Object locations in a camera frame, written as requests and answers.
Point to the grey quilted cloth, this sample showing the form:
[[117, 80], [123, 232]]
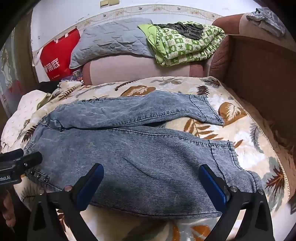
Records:
[[111, 39]]

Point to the colourful printed packet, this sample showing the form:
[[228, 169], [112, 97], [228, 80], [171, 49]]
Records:
[[75, 75]]

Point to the beige wall switch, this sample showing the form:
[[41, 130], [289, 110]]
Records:
[[104, 2], [113, 1]]

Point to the brown wooden board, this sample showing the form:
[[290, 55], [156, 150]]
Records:
[[261, 76]]

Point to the white patterned sheet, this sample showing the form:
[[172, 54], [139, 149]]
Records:
[[20, 111]]

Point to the person's left hand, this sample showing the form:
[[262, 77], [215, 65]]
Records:
[[7, 208]]

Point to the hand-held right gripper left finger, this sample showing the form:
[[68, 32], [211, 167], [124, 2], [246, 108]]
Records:
[[89, 185]]

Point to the yellow green cloth strip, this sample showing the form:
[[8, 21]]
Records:
[[45, 98]]

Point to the leaf print blanket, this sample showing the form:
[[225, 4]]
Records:
[[231, 111]]

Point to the green checkered quilt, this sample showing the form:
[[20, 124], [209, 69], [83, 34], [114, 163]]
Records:
[[180, 48]]

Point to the dark crumpled cloth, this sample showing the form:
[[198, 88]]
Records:
[[185, 29]]

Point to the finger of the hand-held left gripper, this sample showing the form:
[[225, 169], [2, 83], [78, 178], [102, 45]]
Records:
[[31, 159], [11, 154]]

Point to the blue denim pants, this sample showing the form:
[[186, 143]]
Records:
[[138, 150]]

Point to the pink cushion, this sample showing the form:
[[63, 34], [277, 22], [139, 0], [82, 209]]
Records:
[[129, 69]]

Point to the grey crumpled cloth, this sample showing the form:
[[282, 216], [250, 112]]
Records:
[[266, 20]]

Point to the red shopping bag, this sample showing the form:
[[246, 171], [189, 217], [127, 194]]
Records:
[[57, 53]]

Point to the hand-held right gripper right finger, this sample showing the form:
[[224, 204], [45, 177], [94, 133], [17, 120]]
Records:
[[212, 185]]

